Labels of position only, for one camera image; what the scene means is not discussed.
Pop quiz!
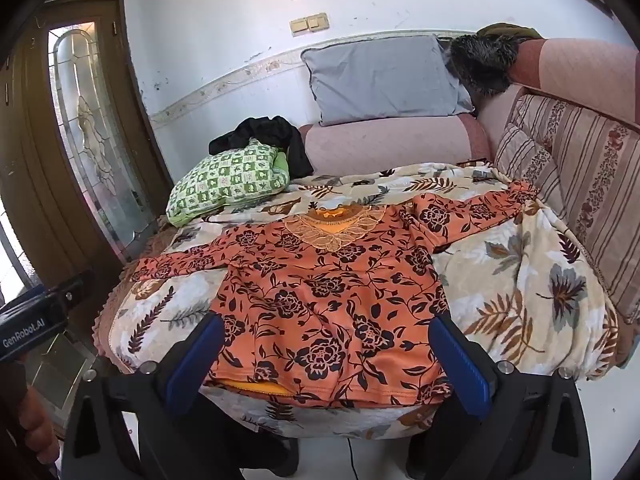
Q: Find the green patterned pillow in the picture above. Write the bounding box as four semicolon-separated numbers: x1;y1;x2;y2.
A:
165;137;292;228

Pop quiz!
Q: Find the wooden door with glass pane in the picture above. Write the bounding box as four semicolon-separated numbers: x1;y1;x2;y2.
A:
0;0;173;311

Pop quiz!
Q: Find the orange floral shirt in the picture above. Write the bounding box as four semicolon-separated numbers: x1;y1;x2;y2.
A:
131;180;541;408

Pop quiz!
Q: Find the olive green cloth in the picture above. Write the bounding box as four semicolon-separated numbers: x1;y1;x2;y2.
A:
475;22;543;43

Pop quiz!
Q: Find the dark fur-trimmed garment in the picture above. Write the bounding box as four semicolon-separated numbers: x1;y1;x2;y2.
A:
440;34;523;96

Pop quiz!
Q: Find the black cloth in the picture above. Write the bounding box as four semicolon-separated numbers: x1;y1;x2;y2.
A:
208;116;315;178

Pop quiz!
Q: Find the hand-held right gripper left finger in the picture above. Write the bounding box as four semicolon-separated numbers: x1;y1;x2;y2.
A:
60;312;227;480

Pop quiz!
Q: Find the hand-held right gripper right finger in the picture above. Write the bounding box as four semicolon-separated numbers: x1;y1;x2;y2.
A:
407;312;608;480

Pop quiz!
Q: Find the grey pillow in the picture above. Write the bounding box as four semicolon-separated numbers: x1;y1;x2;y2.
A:
300;35;476;127

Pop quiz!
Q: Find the leaf-printed fleece blanket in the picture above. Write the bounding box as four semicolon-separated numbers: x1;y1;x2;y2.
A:
92;160;621;442

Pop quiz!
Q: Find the pink sofa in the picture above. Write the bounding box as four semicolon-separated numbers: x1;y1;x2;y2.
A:
297;35;640;361

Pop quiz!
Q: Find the person's left hand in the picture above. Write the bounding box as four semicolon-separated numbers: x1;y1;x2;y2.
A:
12;382;62;467

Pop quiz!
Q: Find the wall switch panel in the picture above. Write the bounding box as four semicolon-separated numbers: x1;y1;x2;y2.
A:
290;12;331;36

